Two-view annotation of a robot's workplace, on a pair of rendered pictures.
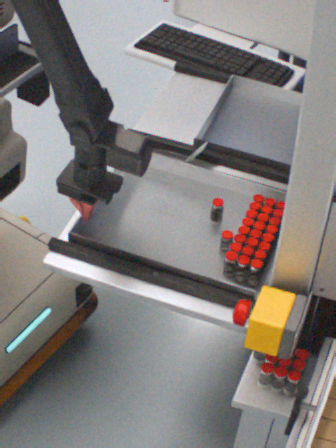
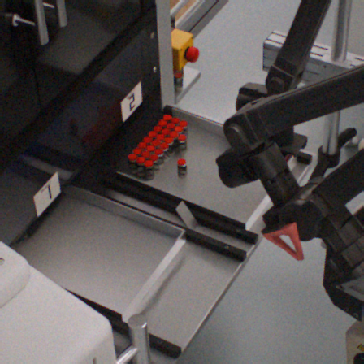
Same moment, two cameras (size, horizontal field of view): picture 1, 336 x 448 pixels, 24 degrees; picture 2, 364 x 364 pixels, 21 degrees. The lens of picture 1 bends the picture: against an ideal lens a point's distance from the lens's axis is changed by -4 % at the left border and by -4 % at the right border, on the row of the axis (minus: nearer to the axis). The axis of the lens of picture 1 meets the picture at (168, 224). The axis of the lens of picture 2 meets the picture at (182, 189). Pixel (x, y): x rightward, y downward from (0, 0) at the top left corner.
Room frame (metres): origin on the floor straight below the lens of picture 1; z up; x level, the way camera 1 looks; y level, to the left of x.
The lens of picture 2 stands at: (2.69, 0.27, 2.49)
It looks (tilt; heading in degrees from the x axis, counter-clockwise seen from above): 45 degrees down; 193
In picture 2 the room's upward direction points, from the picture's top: 3 degrees counter-clockwise
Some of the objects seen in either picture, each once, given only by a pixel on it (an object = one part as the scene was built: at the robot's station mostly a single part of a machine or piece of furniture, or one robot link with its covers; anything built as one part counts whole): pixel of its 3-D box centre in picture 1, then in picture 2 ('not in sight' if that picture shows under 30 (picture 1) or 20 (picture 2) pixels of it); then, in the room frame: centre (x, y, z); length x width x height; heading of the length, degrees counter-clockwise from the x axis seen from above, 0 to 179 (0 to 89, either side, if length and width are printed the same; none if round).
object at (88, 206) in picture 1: (82, 198); not in sight; (1.07, 0.15, 0.95); 0.07 x 0.07 x 0.09; 70
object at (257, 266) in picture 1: (268, 242); (150, 143); (1.03, -0.18, 0.90); 0.18 x 0.02 x 0.05; 160
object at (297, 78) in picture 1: (223, 54); not in sight; (1.83, -0.12, 0.79); 0.45 x 0.28 x 0.03; 61
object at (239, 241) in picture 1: (244, 234); (166, 149); (1.04, -0.14, 0.90); 0.18 x 0.02 x 0.05; 160
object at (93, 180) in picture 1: (90, 170); (281, 132); (1.06, 0.14, 1.02); 0.10 x 0.07 x 0.07; 70
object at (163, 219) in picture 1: (185, 220); (207, 167); (1.08, -0.03, 0.90); 0.34 x 0.26 x 0.04; 70
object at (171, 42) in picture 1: (213, 55); not in sight; (1.78, -0.09, 0.82); 0.40 x 0.14 x 0.02; 61
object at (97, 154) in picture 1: (95, 144); not in sight; (1.06, 0.13, 1.08); 0.07 x 0.06 x 0.07; 71
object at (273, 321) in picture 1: (274, 322); (175, 49); (0.77, -0.17, 1.00); 0.08 x 0.07 x 0.07; 71
